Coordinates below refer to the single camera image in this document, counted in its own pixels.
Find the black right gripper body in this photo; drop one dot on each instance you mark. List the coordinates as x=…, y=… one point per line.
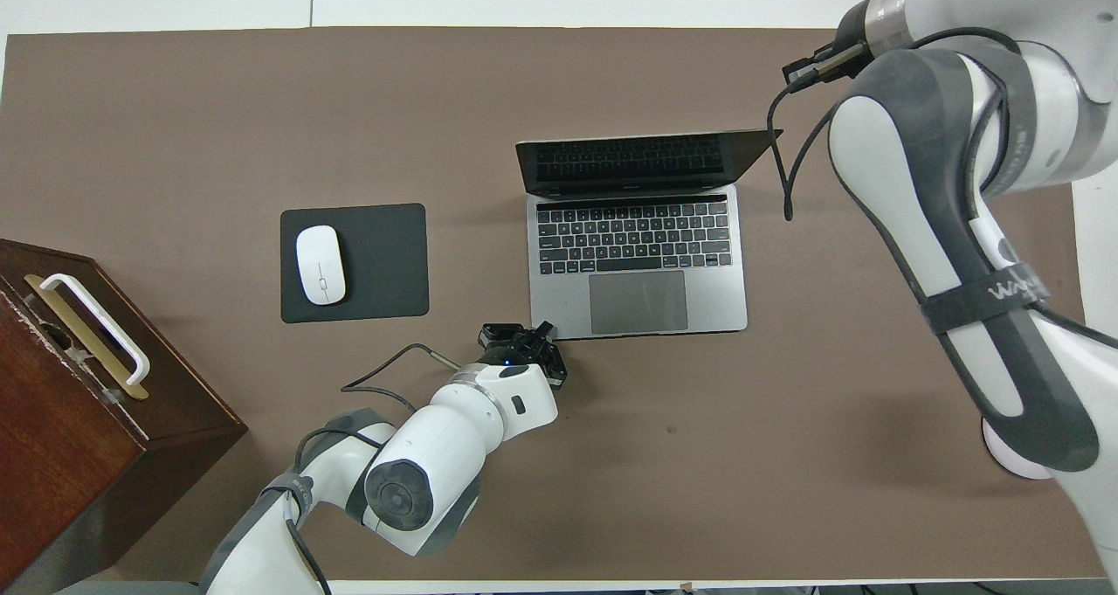
x=854, y=29

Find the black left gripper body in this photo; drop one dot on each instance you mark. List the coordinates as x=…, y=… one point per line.
x=515, y=350

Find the grey laptop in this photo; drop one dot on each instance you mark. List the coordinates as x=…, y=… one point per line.
x=642, y=263

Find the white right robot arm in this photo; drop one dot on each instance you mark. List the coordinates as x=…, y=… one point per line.
x=961, y=228

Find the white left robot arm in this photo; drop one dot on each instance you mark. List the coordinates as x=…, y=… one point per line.
x=437, y=455

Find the black mouse pad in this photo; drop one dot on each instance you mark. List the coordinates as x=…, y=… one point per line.
x=389, y=263

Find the brown table mat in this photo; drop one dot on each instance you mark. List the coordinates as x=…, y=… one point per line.
x=699, y=473

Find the white computer mouse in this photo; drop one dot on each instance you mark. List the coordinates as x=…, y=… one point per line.
x=320, y=265

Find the dark wooden box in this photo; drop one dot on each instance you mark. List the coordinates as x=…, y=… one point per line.
x=79, y=455

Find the white desk lamp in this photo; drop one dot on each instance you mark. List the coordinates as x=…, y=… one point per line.
x=1013, y=460

